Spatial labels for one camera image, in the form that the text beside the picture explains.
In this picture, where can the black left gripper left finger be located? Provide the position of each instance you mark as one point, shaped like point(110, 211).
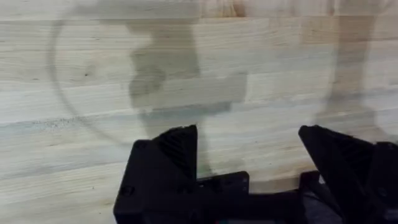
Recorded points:
point(161, 174)

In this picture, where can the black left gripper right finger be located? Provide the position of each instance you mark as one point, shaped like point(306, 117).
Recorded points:
point(351, 168)

